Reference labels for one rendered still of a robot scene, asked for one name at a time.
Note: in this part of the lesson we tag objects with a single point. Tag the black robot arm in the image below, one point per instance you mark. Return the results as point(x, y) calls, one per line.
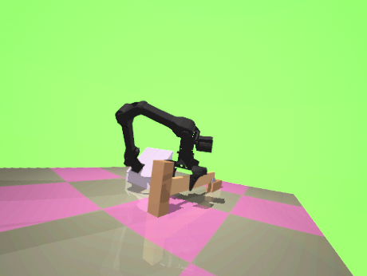
point(182, 127)

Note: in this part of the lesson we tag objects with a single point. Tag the long wooden rail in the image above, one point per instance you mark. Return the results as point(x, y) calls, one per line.
point(181, 183)

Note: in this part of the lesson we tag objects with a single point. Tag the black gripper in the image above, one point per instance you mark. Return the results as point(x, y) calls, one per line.
point(185, 159)

